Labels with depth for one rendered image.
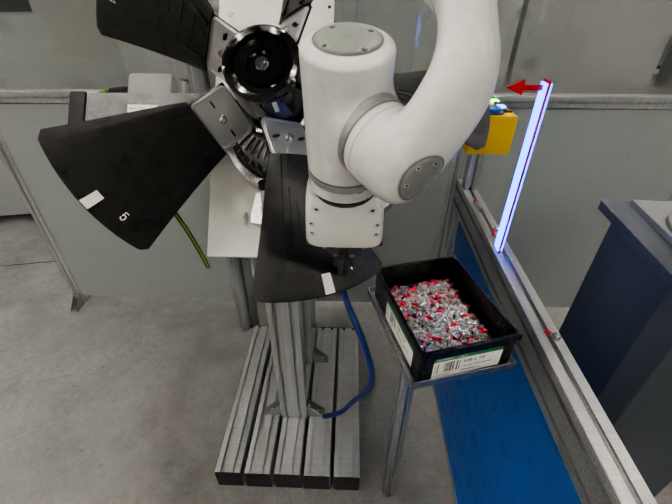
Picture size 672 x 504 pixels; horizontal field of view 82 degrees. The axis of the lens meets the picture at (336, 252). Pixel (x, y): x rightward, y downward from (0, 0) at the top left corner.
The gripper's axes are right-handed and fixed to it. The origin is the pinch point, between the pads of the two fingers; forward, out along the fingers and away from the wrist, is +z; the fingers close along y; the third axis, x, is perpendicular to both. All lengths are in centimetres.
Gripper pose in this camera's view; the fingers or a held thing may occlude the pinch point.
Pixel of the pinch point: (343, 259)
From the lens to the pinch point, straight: 57.9
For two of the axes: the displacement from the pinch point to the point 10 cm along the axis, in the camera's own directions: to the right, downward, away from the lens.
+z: 0.1, 6.0, 8.0
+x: -0.3, 8.0, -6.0
